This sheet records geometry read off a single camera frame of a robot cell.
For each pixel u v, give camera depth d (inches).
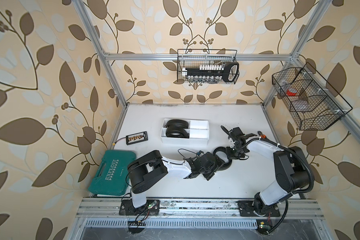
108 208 29.7
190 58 35.9
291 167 18.2
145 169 20.0
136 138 39.1
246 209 28.7
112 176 31.7
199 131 38.6
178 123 38.6
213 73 33.1
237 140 27.6
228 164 34.1
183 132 37.3
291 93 32.2
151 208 29.0
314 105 28.8
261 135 40.0
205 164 26.4
